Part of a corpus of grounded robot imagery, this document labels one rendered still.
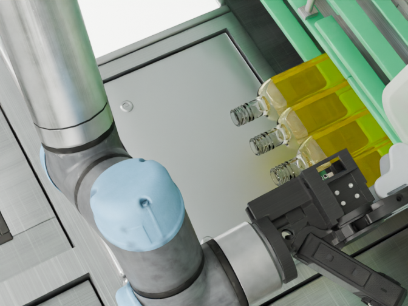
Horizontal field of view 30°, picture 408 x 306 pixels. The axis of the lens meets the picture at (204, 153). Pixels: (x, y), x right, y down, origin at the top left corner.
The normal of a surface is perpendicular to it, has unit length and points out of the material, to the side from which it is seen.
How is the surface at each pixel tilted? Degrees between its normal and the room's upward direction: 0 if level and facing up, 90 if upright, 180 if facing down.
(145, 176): 83
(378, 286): 80
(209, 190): 90
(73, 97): 89
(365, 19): 90
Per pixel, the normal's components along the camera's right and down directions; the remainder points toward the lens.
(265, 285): 0.35, 0.42
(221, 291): 0.22, 0.12
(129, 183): -0.29, -0.75
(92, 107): 0.78, 0.23
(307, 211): 0.02, -0.28
